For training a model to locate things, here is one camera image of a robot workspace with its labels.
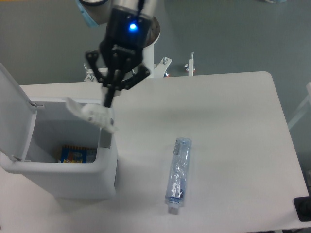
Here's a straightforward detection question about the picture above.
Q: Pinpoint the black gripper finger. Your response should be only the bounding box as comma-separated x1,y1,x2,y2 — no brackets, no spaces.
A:
85,50,121,107
114,63,151,96

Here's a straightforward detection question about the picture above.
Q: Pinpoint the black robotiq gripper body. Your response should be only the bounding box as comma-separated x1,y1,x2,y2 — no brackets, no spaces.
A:
100,7,151,73

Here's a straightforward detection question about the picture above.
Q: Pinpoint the white plastic wrapper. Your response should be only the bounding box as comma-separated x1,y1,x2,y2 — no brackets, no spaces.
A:
65,97,117,134

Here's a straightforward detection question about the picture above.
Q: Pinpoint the crushed clear plastic bottle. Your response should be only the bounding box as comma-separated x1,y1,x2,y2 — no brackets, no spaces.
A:
165,137,192,215

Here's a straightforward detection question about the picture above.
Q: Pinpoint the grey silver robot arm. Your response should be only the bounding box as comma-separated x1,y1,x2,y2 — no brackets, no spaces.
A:
76,0,157,108

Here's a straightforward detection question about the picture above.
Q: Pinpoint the white plastic trash can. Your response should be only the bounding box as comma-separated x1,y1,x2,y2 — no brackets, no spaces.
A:
0,99,117,200

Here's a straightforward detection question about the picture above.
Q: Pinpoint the white trash can lid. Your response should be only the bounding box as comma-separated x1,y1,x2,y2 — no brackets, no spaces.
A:
0,65,45,162

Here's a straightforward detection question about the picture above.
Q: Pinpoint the blue yellow snack packet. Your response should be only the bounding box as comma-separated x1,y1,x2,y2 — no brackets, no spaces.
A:
58,145,97,163

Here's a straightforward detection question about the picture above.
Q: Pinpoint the black device at table edge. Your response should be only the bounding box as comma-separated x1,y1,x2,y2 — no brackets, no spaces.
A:
294,196,311,222

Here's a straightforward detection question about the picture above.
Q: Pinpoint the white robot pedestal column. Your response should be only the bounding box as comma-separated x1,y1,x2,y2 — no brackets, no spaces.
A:
143,42,155,79

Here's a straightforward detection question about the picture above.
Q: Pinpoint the white right base bracket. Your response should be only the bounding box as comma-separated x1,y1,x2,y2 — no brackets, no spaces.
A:
154,57,172,78

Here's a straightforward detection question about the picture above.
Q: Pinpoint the white base bracket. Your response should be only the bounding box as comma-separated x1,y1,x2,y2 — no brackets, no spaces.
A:
154,57,172,78
84,63,108,82

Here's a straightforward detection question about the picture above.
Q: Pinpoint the white left base bracket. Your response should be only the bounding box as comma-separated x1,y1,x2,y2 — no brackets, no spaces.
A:
84,63,108,82

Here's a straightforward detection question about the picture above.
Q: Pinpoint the white upright bracket post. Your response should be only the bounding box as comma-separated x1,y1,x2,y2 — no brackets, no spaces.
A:
184,52,196,76

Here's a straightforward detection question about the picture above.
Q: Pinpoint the white frame at right edge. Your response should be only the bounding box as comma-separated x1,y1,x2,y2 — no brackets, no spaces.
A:
287,82,311,130

